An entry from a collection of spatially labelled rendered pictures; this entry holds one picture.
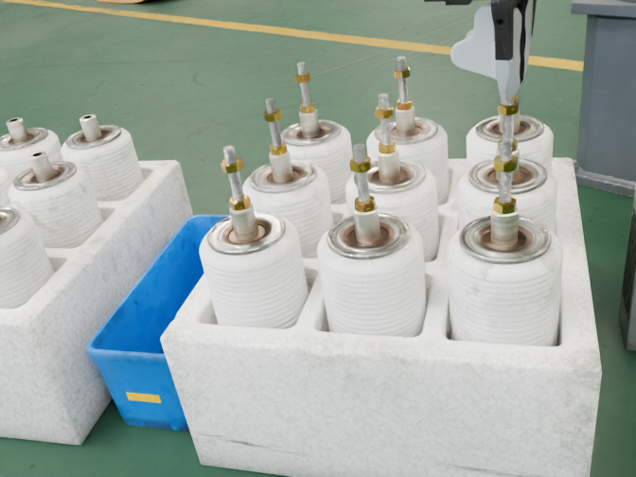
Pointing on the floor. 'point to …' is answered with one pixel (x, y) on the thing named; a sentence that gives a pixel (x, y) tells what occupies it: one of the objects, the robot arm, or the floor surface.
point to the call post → (629, 288)
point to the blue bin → (150, 331)
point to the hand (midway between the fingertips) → (516, 87)
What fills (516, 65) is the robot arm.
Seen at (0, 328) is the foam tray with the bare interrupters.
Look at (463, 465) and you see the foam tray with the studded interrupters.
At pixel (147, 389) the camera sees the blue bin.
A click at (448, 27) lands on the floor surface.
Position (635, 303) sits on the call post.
